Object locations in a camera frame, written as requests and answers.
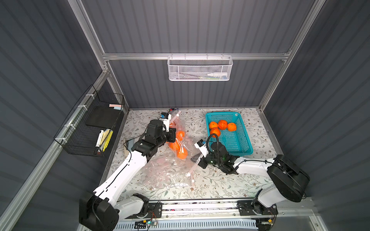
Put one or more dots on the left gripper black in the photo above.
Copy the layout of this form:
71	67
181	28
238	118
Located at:
172	135

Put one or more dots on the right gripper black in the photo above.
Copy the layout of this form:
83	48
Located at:
204	160

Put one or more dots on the clear zip-top bag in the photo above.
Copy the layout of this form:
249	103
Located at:
165	172
183	147

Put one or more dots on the orange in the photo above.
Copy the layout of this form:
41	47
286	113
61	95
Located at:
231	127
213	125
215	131

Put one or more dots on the orange fruit taken out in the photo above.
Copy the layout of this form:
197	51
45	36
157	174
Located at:
222	125

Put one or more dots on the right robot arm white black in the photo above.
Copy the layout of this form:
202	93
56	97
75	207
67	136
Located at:
289	182

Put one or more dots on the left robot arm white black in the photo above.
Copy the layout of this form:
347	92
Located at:
101	209

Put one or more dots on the teal plastic basket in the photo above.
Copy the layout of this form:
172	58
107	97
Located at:
236	142

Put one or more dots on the yellow item in black basket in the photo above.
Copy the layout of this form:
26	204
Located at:
107	134

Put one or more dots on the black notebook in basket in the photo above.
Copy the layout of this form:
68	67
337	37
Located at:
103	117

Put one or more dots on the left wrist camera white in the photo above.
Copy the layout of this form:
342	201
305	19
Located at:
166	117

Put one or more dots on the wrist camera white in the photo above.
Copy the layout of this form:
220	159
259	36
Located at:
201	145
166	117

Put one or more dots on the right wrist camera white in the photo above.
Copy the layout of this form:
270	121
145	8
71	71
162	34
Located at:
201	145

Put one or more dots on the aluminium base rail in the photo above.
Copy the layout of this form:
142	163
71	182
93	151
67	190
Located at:
228	208

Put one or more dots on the white wire mesh basket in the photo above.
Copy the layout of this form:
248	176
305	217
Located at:
199	68

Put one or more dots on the black wire wall basket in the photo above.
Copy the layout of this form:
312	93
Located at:
78	139

